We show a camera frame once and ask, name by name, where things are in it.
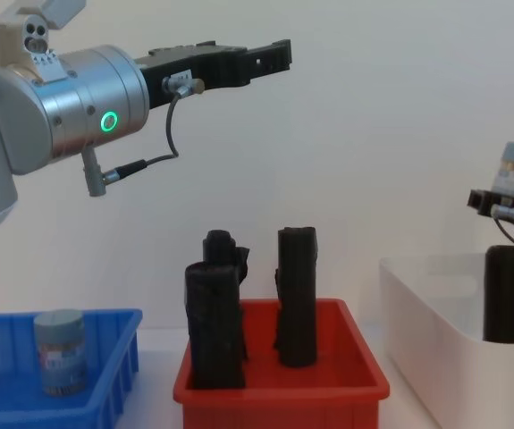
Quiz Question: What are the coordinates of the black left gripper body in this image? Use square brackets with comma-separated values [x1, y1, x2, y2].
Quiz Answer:
[132, 39, 223, 111]

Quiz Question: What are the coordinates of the black rolled bag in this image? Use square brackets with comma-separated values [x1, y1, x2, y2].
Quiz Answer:
[483, 244, 514, 345]
[272, 226, 320, 369]
[201, 229, 253, 287]
[184, 261, 249, 391]

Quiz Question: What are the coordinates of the white plastic bin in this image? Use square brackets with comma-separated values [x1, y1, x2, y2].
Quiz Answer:
[378, 251, 514, 429]

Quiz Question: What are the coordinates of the red plastic bin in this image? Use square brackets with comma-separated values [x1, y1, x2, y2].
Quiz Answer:
[172, 298, 392, 429]

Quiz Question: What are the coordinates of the blue plastic bin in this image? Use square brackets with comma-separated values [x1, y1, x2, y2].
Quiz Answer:
[0, 307, 144, 429]

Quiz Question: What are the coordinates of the thin dark left gripper cable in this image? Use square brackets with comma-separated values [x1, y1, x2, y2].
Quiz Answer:
[81, 75, 206, 198]

